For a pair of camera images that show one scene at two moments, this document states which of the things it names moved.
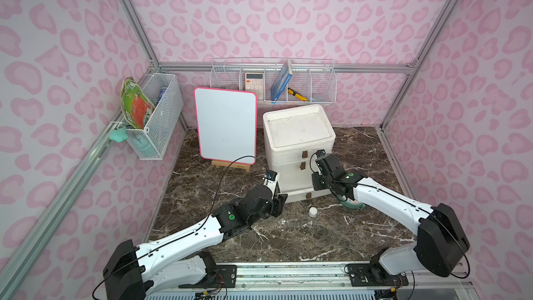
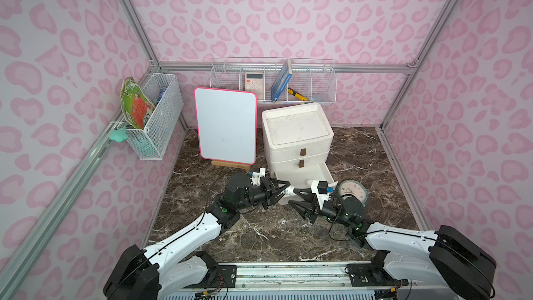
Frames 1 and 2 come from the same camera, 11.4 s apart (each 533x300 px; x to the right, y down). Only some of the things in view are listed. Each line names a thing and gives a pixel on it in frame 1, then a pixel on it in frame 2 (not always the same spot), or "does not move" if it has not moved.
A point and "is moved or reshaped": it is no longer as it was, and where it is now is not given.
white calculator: (254, 82) does not move
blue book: (282, 81) does not move
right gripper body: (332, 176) to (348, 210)
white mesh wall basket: (162, 90) does not move
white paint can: (313, 212) is moved or reshaped
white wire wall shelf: (277, 80) does not move
